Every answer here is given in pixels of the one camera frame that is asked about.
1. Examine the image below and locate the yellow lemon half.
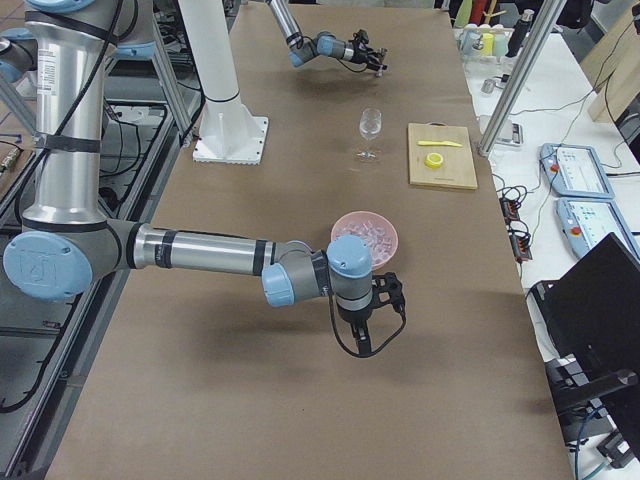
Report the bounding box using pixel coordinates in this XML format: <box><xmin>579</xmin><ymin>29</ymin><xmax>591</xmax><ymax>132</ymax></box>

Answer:
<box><xmin>424</xmin><ymin>152</ymin><xmax>444</xmax><ymax>169</ymax></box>

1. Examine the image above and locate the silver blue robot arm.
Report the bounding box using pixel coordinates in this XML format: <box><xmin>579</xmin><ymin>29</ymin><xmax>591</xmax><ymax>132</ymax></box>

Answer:
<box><xmin>3</xmin><ymin>1</ymin><xmax>380</xmax><ymax>358</ymax></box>
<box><xmin>266</xmin><ymin>0</ymin><xmax>388</xmax><ymax>77</ymax></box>

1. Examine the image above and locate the small steel weight cup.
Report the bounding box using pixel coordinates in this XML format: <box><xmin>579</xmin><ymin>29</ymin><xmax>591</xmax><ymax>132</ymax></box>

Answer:
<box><xmin>481</xmin><ymin>79</ymin><xmax>496</xmax><ymax>95</ymax></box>

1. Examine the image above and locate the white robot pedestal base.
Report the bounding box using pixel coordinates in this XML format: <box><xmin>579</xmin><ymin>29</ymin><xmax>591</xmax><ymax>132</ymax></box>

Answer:
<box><xmin>179</xmin><ymin>0</ymin><xmax>269</xmax><ymax>165</ymax></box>

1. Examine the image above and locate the bamboo cutting board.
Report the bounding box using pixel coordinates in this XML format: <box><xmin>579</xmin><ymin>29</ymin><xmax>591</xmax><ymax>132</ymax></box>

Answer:
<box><xmin>407</xmin><ymin>123</ymin><xmax>478</xmax><ymax>190</ymax></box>

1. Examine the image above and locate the aluminium frame post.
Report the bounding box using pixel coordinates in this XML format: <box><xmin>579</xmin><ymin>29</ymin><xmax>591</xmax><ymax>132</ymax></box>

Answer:
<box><xmin>478</xmin><ymin>0</ymin><xmax>566</xmax><ymax>157</ymax></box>

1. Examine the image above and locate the blue teach pendant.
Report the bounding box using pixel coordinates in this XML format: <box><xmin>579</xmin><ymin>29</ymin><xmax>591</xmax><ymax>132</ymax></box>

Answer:
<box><xmin>539</xmin><ymin>143</ymin><xmax>615</xmax><ymax>199</ymax></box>
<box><xmin>555</xmin><ymin>197</ymin><xmax>639</xmax><ymax>259</ymax></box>

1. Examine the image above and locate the near blue teach pendant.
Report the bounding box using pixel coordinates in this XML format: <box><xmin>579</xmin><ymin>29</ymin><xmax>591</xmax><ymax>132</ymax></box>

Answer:
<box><xmin>555</xmin><ymin>197</ymin><xmax>639</xmax><ymax>259</ymax></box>

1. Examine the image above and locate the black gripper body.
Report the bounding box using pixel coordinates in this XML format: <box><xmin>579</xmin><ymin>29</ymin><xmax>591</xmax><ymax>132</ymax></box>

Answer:
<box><xmin>349</xmin><ymin>40</ymin><xmax>380</xmax><ymax>68</ymax></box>
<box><xmin>337</xmin><ymin>294</ymin><xmax>373</xmax><ymax>336</ymax></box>

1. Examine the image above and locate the pink bowl of ice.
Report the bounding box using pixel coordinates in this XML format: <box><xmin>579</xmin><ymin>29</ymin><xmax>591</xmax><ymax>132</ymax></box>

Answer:
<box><xmin>331</xmin><ymin>211</ymin><xmax>399</xmax><ymax>271</ymax></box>

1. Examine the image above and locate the clear wine glass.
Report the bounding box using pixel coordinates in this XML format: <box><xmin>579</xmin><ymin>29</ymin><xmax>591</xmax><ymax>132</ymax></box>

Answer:
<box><xmin>357</xmin><ymin>107</ymin><xmax>382</xmax><ymax>161</ymax></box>

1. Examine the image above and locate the yellow plastic knife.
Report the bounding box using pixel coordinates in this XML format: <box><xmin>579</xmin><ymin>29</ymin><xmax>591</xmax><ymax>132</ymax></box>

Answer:
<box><xmin>416</xmin><ymin>140</ymin><xmax>463</xmax><ymax>148</ymax></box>

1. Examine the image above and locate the far blue teach pendant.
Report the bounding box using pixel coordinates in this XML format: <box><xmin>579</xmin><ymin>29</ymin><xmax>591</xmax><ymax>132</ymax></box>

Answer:
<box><xmin>539</xmin><ymin>143</ymin><xmax>615</xmax><ymax>199</ymax></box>

